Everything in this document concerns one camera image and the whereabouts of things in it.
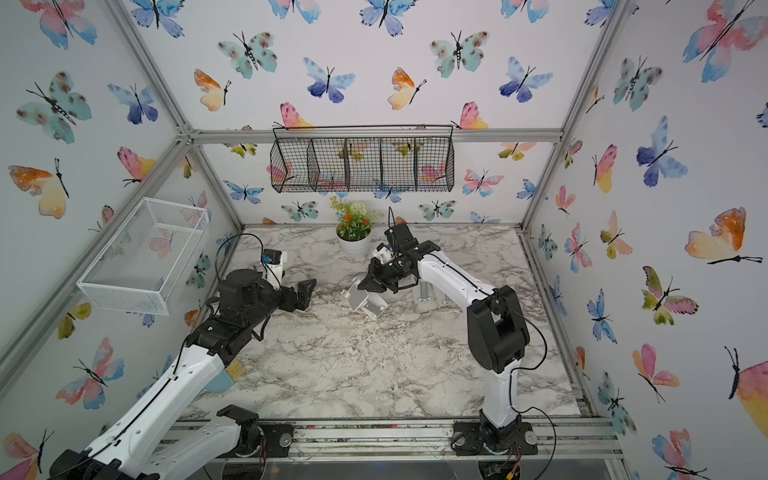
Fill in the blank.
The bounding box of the grey folding phone stand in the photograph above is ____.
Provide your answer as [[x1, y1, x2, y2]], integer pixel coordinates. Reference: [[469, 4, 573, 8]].
[[412, 282, 433, 302]]

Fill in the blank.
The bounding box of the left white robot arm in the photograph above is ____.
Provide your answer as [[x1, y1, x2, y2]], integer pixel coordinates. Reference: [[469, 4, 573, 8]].
[[49, 269, 317, 479]]

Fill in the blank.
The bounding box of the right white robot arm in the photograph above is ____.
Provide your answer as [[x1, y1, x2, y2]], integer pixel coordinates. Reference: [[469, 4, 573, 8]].
[[344, 224, 530, 436]]

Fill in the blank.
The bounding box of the white flower pot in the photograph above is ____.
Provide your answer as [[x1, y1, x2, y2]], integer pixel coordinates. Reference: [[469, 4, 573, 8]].
[[337, 232, 371, 259]]

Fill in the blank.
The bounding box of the green artificial plant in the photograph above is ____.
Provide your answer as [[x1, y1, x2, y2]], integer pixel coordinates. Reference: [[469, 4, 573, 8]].
[[331, 196, 384, 242]]

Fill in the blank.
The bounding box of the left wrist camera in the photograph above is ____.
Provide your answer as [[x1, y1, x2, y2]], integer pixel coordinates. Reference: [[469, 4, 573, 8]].
[[261, 248, 287, 290]]

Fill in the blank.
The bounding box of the blue handled brush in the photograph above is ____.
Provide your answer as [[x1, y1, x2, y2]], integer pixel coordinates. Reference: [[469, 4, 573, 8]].
[[203, 359, 246, 393]]

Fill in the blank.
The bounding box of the black wire wall basket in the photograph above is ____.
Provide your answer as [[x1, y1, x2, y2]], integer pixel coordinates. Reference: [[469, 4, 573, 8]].
[[268, 124, 455, 193]]

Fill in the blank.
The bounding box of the white mesh wall basket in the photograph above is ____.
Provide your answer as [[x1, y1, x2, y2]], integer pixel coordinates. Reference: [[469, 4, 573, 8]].
[[76, 197, 210, 316]]

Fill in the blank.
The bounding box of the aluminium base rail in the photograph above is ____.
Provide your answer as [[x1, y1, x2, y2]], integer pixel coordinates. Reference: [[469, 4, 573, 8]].
[[161, 416, 625, 463]]

